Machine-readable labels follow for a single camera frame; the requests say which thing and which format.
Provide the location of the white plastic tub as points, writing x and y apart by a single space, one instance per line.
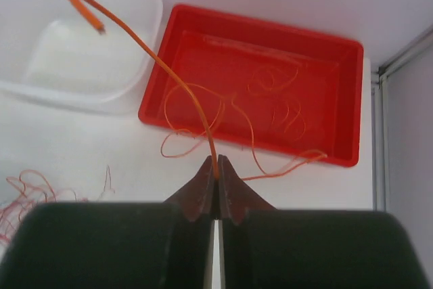
51 54

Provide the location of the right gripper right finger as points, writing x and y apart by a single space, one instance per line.
264 247

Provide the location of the red plastic tray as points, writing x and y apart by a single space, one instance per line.
273 87

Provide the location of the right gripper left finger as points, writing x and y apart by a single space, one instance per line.
116 244

